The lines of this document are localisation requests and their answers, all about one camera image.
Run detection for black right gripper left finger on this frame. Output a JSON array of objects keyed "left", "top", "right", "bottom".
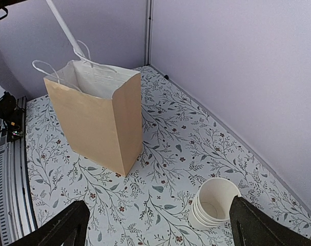
[{"left": 11, "top": 200, "right": 90, "bottom": 245}]

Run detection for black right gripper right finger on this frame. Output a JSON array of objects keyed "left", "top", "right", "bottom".
[{"left": 230, "top": 196, "right": 311, "bottom": 246}]

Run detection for brown paper bag white handles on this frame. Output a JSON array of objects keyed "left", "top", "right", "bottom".
[{"left": 32, "top": 39, "right": 143, "bottom": 177}]

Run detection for stack of white paper cups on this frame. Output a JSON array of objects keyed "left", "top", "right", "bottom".
[{"left": 188, "top": 177, "right": 241, "bottom": 231}]

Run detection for floral patterned table mat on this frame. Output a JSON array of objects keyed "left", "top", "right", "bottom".
[{"left": 26, "top": 66, "right": 311, "bottom": 245}]

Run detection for aluminium front rail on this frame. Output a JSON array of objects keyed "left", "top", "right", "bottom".
[{"left": 0, "top": 96, "right": 38, "bottom": 246}]

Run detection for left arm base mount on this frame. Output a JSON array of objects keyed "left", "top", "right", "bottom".
[{"left": 0, "top": 92, "right": 25, "bottom": 142}]

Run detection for left aluminium frame post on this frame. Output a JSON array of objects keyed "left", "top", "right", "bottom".
[{"left": 144, "top": 0, "right": 154, "bottom": 66}]

